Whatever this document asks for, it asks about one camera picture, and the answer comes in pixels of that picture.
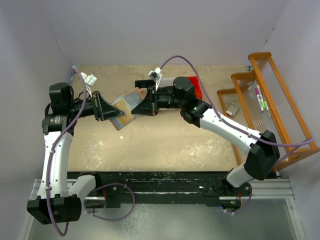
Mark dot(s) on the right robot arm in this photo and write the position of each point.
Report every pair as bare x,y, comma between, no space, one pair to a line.
260,148

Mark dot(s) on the black plastic bin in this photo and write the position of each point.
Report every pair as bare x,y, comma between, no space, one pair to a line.
145,86

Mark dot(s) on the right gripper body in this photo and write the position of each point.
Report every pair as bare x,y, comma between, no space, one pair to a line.
154,98

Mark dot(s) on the orange wooden tiered rack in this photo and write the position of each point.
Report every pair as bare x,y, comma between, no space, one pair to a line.
286,121

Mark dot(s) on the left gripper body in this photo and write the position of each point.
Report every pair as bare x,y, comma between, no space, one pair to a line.
96,105

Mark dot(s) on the small grey red box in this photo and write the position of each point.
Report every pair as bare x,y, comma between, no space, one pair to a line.
232,109

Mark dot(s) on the purple marker pen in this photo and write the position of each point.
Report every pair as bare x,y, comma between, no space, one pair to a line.
259,99

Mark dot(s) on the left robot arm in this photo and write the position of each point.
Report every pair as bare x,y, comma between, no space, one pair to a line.
55,200

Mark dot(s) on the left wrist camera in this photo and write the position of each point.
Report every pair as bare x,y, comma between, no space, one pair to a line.
89,79

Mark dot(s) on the green marker pen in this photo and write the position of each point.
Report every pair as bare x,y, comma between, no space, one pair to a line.
265,106

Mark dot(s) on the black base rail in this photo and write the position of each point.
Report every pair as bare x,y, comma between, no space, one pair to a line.
212,183

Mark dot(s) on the pink leather card holder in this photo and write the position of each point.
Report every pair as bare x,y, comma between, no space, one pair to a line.
133,98

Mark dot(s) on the white plastic bin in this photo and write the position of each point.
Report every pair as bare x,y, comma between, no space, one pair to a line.
166,82

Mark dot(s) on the aluminium frame rail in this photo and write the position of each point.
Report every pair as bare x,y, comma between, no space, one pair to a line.
269,189

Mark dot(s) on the orange credit card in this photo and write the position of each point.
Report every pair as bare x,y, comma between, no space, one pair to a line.
122,105

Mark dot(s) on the red plastic bin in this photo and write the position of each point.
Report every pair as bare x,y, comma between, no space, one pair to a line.
198,91

